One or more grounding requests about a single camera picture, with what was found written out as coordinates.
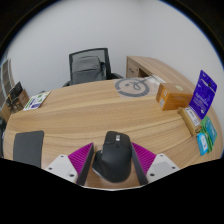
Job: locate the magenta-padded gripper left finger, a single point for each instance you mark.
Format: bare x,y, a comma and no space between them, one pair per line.
81,158

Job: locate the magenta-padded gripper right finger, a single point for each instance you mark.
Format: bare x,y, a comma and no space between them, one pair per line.
145,158

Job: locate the black computer mouse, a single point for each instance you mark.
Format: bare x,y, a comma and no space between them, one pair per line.
112,158

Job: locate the dark grey mouse pad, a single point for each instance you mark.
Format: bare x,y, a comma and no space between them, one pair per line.
28,148

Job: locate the small tan labelled box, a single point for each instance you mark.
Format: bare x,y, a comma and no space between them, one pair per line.
190,120

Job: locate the small blue packet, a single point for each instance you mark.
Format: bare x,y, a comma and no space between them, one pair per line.
202,144

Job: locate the brown cardboard box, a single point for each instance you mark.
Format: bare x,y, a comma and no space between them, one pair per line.
175,97

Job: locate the green packet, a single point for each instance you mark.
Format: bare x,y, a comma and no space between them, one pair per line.
211,131

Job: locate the white and green leaflet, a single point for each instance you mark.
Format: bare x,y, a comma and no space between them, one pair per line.
36,100

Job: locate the purple retail package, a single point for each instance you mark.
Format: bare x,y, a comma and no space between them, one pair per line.
203,96

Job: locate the dark printed box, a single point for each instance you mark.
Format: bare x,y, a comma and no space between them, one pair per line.
16,98

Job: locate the grey backpack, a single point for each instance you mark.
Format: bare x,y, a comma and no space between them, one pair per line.
87,69

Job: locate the black mesh office chair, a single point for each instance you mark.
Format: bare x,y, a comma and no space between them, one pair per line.
108,58

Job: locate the wooden shelf unit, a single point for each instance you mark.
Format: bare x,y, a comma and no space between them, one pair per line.
6,78

